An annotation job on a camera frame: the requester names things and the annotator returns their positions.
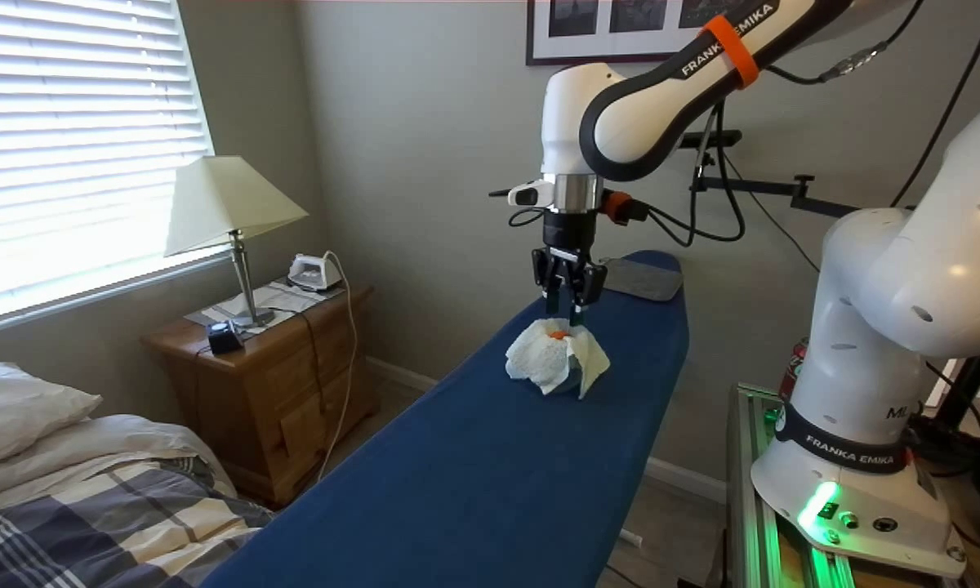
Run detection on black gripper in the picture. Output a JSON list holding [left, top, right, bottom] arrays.
[[529, 210, 611, 327]]

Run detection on pale cloth on nightstand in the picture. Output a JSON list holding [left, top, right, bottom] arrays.
[[181, 278, 334, 336]]

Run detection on table lamp with beige shade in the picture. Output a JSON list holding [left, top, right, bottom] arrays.
[[160, 153, 309, 330]]

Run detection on bed with plaid blanket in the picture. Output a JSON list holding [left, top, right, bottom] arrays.
[[0, 361, 276, 588]]

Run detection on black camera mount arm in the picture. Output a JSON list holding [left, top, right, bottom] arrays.
[[678, 129, 861, 221]]

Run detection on wooden nightstand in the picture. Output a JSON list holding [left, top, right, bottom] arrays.
[[144, 286, 382, 509]]

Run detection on white duvet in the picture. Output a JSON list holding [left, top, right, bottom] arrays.
[[0, 411, 237, 516]]

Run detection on white window blinds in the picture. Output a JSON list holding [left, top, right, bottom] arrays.
[[0, 0, 220, 330]]

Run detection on blue covered ironing board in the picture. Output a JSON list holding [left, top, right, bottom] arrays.
[[198, 247, 693, 588]]

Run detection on light blue terry cloth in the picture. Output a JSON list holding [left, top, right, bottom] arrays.
[[498, 313, 614, 403]]

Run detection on white power cable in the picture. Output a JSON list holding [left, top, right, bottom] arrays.
[[314, 253, 362, 483]]

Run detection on white pillow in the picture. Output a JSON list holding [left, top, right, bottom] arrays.
[[0, 361, 105, 476]]

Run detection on white clothes iron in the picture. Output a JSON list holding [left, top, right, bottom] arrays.
[[283, 247, 346, 298]]

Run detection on grey quilted pad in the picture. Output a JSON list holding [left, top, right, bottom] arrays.
[[601, 257, 686, 306]]

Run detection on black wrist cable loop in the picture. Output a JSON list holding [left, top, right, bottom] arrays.
[[630, 103, 749, 253]]

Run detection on black alarm clock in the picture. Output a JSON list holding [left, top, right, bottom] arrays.
[[207, 322, 245, 361]]

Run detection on black framed picture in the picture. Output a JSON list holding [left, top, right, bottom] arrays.
[[526, 0, 730, 66]]

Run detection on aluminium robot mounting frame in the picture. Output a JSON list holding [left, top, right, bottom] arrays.
[[726, 379, 972, 588]]

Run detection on red and black wrist camera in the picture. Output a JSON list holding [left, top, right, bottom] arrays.
[[601, 189, 654, 228]]

